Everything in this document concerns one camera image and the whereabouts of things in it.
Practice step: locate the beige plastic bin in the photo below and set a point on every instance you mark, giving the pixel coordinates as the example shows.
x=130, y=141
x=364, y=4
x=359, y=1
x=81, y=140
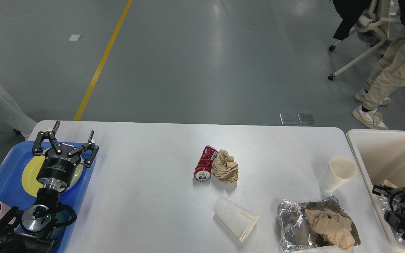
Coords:
x=380, y=155

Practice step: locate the white office chair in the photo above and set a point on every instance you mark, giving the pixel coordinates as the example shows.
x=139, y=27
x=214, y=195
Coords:
x=370, y=20

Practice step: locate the white paper cup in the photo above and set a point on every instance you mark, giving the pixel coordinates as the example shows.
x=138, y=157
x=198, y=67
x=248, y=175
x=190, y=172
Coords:
x=339, y=171
x=239, y=220

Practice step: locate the teal green mug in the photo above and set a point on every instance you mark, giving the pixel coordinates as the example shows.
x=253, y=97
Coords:
x=62, y=216

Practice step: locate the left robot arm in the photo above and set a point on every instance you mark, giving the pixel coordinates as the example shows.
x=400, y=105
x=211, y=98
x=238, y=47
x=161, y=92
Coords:
x=28, y=230

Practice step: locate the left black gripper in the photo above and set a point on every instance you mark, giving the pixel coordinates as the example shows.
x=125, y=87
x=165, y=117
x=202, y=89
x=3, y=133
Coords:
x=62, y=165

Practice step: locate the small crumpled brown paper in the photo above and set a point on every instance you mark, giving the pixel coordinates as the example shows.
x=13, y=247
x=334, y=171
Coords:
x=225, y=168

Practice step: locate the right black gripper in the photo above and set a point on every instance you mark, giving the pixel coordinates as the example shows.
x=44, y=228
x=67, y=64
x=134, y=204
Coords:
x=396, y=215

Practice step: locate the person in light grey trousers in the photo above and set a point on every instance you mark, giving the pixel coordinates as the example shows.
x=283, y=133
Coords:
x=13, y=115

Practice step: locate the foil sheet with paper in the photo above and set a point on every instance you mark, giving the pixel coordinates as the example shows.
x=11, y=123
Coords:
x=296, y=233

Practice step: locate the crumpled brown paper on foil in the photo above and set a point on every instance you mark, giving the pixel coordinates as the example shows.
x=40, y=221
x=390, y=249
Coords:
x=334, y=227

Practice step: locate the flattened white paper cup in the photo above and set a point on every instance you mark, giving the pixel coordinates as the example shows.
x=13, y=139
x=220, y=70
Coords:
x=239, y=220

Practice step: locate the crushed red soda can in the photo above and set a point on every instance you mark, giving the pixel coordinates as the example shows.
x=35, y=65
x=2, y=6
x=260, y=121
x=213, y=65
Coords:
x=203, y=170

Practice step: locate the person in khaki trousers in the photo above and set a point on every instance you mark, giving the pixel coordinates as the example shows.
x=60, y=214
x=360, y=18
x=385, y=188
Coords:
x=386, y=77

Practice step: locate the yellow plastic plate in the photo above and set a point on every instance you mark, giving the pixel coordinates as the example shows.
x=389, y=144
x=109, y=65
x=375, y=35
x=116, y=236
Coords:
x=29, y=175

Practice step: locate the large brown paper bag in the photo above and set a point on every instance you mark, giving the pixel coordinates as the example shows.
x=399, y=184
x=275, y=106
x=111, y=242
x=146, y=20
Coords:
x=389, y=184

